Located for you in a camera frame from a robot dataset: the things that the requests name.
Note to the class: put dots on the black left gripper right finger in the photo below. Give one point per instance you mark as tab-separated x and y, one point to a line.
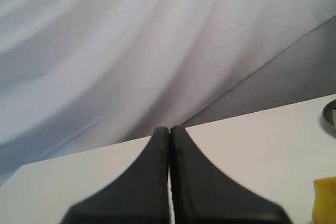
202	193

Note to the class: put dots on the white backdrop cloth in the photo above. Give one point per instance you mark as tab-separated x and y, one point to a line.
83	74

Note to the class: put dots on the round steel plate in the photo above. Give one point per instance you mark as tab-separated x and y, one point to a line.
328	114

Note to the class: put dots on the yellow sponge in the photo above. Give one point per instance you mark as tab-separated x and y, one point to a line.
324	202

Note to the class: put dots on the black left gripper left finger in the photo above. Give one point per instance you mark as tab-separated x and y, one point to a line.
138	195

